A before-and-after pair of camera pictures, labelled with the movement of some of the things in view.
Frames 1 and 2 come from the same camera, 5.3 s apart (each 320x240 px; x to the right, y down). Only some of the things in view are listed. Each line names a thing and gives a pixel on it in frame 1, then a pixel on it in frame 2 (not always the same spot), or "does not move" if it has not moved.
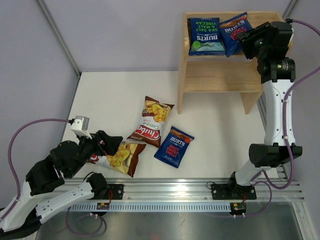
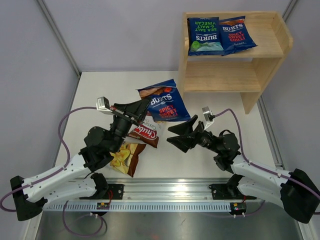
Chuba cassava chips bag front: [125, 161] does not move
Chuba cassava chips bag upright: [154, 117] does not move
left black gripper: [111, 143] → [136, 111]
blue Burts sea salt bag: [205, 37] does not move
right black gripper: [247, 43] → [186, 141]
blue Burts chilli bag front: [173, 147] → [166, 104]
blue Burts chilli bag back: [230, 29] does not move
